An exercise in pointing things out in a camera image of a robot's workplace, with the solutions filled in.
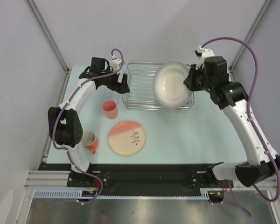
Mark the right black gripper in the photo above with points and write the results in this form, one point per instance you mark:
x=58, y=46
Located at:
x=193, y=73

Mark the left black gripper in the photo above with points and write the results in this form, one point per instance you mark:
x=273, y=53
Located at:
x=121, y=87

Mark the white deep plate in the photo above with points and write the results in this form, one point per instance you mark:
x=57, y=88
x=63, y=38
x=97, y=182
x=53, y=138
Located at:
x=168, y=85

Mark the pink tumbler cup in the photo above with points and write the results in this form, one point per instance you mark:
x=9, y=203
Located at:
x=110, y=109

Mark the pink cream leaf plate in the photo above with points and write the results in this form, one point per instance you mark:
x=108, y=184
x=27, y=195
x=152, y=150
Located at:
x=127, y=138

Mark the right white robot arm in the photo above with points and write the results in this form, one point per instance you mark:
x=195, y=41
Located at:
x=262, y=160

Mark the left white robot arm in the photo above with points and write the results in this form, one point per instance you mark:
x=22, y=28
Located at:
x=65, y=128

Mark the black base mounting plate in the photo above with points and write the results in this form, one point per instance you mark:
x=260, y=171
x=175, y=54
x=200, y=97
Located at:
x=156, y=180

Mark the chrome wire dish rack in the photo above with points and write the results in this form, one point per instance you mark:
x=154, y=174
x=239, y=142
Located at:
x=140, y=81

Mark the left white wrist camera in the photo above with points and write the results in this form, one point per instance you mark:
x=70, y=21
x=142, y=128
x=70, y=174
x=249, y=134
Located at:
x=116, y=63

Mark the orange mug with handle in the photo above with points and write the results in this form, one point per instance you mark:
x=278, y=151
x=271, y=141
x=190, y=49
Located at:
x=90, y=141

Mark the aluminium frame rail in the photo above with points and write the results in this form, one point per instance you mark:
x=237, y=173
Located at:
x=47, y=180

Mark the white slotted cable duct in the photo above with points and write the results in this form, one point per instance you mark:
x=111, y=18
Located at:
x=84, y=194

